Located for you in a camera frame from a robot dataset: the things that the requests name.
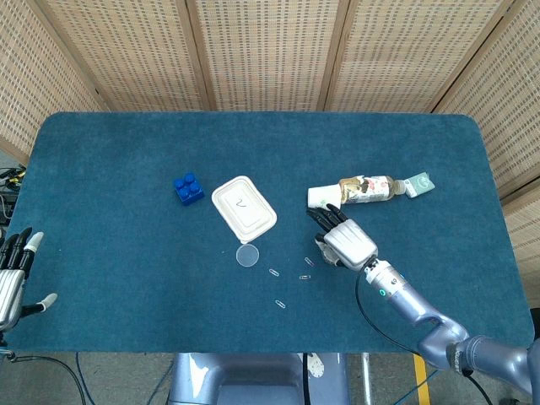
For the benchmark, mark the silver blue robot torso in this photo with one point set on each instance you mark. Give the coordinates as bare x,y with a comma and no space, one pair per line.
253,379

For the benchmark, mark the labelled tea drink bottle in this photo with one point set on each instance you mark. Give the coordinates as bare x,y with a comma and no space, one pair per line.
367,190

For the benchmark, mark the clear round plastic lid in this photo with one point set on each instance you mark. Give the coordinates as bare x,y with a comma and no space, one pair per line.
247,255

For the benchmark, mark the blue carpet table cover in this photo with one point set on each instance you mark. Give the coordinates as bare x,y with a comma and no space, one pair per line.
126,274

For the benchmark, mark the clear tub of paperclips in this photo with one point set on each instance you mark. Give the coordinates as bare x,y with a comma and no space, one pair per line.
330,255

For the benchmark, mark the white floral paper cup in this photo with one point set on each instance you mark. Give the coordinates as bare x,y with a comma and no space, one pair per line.
322,196

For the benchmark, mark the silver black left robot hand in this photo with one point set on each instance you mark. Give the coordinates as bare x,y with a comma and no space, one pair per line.
10,291

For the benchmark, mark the white rectangular container lid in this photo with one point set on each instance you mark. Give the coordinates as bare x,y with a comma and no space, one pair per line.
244,208

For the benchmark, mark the woven wooden folding screen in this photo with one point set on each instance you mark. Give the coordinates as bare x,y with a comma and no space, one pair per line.
270,50

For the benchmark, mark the grey metal table leg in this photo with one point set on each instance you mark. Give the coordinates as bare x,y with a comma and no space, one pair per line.
367,379

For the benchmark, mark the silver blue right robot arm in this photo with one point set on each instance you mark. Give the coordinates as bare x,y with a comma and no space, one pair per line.
422,312

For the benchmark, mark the green and white packet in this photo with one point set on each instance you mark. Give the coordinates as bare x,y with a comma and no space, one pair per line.
419,183

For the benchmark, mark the blue toy building block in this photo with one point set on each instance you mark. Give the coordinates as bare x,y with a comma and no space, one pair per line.
190,195

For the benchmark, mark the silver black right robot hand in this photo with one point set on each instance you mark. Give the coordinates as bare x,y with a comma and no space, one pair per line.
350,242

